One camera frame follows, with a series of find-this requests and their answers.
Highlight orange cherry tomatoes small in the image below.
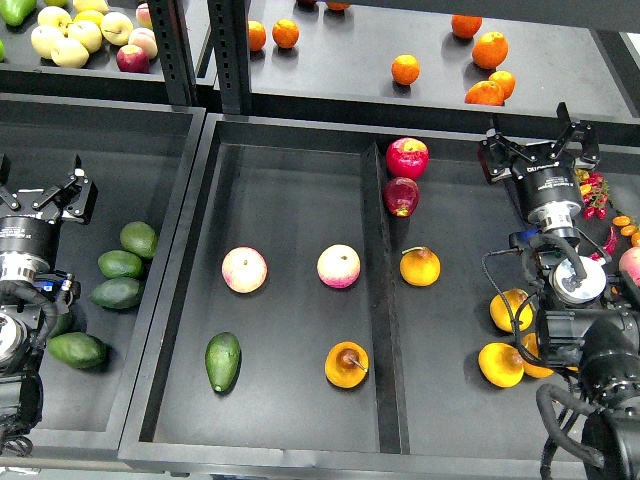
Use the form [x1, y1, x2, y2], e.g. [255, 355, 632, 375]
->
[612, 215, 640, 247]

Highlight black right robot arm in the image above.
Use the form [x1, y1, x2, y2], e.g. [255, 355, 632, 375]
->
[478, 105, 639, 479]

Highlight yellow apple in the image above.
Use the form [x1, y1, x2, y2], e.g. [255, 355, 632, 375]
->
[37, 6, 72, 34]
[31, 25, 64, 60]
[51, 37, 90, 68]
[67, 20, 103, 54]
[100, 12, 134, 46]

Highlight yellow apple middle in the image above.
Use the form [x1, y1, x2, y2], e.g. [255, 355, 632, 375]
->
[67, 20, 103, 54]

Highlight orange centre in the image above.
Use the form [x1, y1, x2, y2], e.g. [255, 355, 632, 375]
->
[391, 54, 421, 86]

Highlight green avocado bottom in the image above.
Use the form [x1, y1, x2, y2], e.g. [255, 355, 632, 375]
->
[47, 331, 107, 369]

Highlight orange lowest right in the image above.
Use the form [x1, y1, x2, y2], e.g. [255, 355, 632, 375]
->
[465, 80, 505, 106]

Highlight pink apple left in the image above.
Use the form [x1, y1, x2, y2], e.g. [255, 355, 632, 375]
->
[221, 246, 268, 294]

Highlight green pepper on shelf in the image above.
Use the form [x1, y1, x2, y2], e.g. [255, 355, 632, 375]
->
[0, 0, 37, 27]

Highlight green avocado top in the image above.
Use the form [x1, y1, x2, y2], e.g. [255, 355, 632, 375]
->
[119, 221, 158, 260]

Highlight black shelf post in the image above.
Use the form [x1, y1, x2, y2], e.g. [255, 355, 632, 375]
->
[148, 0, 197, 107]
[207, 0, 252, 115]

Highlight black shelf post left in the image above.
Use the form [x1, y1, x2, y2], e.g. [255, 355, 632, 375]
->
[148, 0, 197, 107]

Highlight orange lower right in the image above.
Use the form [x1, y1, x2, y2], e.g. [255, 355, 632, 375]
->
[488, 70, 516, 100]

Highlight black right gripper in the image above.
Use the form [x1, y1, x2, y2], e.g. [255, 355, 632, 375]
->
[478, 102, 600, 223]

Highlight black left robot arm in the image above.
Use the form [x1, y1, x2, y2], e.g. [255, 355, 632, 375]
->
[1, 158, 98, 457]

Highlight yellow apple top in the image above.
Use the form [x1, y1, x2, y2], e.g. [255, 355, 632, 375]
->
[37, 6, 72, 34]

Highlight orange top right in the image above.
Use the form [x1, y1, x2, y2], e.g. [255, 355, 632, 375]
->
[451, 14, 483, 40]

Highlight yellow apple lower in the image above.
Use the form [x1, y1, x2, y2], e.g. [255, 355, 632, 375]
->
[51, 37, 90, 68]

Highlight cherry tomato bunch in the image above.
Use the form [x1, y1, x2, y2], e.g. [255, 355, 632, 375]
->
[576, 169, 609, 220]

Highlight yellow apple left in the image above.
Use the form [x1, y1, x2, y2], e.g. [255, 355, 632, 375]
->
[31, 25, 64, 60]

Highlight pale peach on shelf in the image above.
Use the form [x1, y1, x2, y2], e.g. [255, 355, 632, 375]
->
[128, 27, 158, 60]

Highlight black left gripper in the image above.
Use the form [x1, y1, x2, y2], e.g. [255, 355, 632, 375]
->
[0, 153, 98, 258]

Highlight black left tray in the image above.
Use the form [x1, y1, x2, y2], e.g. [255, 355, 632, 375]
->
[1, 94, 205, 466]

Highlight yellow apple right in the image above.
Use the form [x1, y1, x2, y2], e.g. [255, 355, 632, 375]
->
[100, 12, 134, 46]

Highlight green avocado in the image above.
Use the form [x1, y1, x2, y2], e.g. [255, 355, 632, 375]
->
[90, 277, 145, 310]
[47, 331, 107, 369]
[205, 332, 241, 393]
[97, 250, 144, 279]
[48, 311, 75, 339]
[119, 221, 158, 260]

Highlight bright red apple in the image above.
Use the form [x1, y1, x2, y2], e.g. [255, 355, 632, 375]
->
[386, 137, 430, 180]

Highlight red apple on shelf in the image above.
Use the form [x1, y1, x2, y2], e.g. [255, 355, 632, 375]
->
[116, 44, 150, 74]

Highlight pink peach right edge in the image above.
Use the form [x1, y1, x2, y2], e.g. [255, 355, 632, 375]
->
[618, 247, 640, 286]

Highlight black shelf post right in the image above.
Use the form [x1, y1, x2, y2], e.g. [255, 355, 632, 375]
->
[207, 0, 252, 115]

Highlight red chili pepper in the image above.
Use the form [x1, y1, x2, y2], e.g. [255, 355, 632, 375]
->
[589, 227, 618, 260]

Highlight large orange right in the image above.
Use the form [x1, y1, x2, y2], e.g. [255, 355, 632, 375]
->
[472, 31, 509, 70]

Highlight dark red apple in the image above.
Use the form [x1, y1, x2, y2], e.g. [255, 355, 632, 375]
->
[383, 177, 420, 218]

